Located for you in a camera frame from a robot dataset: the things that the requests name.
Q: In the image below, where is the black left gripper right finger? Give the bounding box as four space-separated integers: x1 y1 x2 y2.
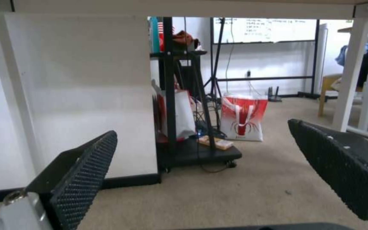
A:
287 119 368 221

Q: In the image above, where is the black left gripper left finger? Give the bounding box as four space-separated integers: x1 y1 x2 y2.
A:
0 130 118 230

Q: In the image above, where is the red white delivery bag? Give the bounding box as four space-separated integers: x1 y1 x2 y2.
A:
219 92 269 142

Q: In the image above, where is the white red shopping bag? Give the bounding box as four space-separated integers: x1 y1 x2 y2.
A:
151 79 197 142

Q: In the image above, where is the wooden chair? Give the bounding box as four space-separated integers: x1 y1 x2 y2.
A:
318 74 364 117

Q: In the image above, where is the black wifi router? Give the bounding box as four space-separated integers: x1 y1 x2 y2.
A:
266 86 282 103

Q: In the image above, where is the blue cloth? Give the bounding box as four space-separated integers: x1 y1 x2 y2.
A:
335 45 349 67

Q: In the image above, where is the black rolling shelf cart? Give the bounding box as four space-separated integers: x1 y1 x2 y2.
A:
149 17 243 173

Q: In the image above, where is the whiteboard on black stand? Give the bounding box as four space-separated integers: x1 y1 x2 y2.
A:
210 17 321 100

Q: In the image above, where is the black tripod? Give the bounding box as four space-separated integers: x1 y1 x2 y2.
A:
202 17 227 130

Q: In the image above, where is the red brown cloth bundle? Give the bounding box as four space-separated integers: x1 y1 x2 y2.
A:
172 30 201 51

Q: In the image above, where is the black cable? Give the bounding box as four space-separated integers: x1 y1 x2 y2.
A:
195 134 238 173

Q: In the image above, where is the white table frame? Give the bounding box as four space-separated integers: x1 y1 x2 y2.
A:
0 0 368 190

